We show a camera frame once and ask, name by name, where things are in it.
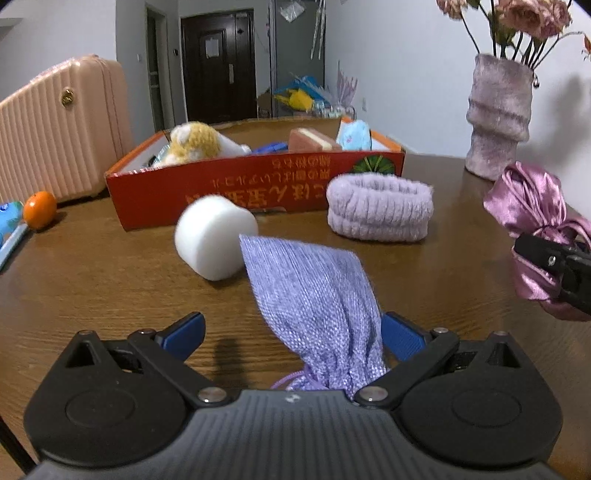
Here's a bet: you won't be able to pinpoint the yellow blue bags pile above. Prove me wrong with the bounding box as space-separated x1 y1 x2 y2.
273 75 332 113

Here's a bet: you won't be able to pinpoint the grey refrigerator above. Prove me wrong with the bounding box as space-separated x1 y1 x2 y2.
269 1 325 117

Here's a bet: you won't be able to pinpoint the pink ribbed suitcase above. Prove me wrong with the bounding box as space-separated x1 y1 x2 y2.
0 55 134 202

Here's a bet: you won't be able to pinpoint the blue small packet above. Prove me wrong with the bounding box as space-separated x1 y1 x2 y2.
252 142 288 155

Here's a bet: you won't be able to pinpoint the yellow white plush toy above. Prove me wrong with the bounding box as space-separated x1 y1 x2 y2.
151 122 252 168

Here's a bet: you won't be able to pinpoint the red cardboard box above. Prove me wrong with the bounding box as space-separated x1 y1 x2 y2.
106 132 405 231

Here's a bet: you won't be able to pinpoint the blue wet wipes pack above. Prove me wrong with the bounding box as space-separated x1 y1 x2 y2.
0 201 28 271

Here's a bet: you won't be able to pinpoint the lilac fluffy headband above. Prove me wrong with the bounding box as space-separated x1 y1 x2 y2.
327 173 434 243

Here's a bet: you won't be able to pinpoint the dried pink roses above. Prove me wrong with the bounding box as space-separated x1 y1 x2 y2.
436 0 590 70

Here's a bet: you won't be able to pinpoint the purple textured vase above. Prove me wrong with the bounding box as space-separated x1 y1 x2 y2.
465 54 535 181

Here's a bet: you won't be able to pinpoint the pink satin scrunchie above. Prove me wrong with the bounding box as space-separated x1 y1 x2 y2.
483 162 590 321

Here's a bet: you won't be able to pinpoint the dark entrance door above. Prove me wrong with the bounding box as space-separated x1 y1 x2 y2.
180 9 256 125

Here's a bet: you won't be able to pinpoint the white foam cylinder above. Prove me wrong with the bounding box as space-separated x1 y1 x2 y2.
174 195 259 282

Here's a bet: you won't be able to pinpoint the purple knit cloth pouch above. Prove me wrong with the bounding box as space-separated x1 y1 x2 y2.
239 235 388 397

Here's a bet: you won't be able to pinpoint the wire trolley with bottles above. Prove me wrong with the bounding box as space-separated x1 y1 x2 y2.
311 102 356 121

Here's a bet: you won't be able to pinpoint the light blue plush toy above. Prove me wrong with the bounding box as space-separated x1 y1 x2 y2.
337 120 372 151

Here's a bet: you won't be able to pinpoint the orange fruit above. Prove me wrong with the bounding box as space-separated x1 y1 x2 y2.
22 191 57 231

